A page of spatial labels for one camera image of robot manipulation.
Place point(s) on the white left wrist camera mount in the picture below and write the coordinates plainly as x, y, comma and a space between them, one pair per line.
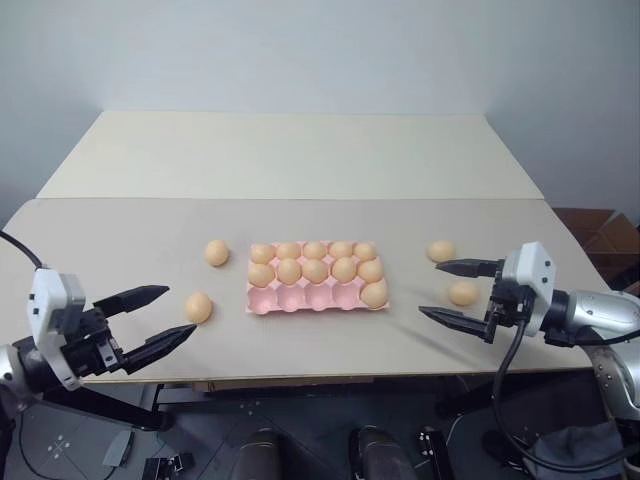
47, 300

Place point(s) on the black box with white marks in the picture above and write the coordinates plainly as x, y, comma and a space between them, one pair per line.
167, 466

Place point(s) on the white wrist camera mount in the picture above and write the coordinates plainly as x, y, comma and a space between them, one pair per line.
535, 270
47, 300

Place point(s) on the grey wedge plate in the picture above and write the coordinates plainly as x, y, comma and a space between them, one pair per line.
117, 449

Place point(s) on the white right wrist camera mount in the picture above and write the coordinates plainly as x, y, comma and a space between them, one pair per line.
535, 270

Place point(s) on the pink egg tray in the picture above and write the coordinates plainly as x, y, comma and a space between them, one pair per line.
305, 302

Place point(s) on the tan egg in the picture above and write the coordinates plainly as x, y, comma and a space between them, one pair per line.
315, 270
262, 253
463, 293
342, 249
261, 274
288, 251
315, 249
217, 252
364, 251
370, 270
289, 270
344, 268
374, 294
198, 306
441, 250

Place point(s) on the grey cloth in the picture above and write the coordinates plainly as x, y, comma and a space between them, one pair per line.
580, 450

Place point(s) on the dark rounded shape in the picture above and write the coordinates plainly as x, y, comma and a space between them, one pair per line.
377, 452
262, 455

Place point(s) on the black table frame leg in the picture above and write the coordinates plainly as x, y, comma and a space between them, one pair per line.
110, 407
465, 397

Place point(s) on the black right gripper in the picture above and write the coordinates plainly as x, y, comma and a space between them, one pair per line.
510, 305

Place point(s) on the brown cardboard box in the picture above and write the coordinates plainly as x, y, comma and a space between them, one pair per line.
597, 235

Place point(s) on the black bar with white marks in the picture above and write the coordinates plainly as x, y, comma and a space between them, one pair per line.
434, 452

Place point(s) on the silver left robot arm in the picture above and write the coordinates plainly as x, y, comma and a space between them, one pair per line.
20, 370

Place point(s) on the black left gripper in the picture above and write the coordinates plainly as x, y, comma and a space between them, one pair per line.
87, 345

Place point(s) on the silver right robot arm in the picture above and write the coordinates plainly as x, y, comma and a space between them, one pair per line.
600, 315

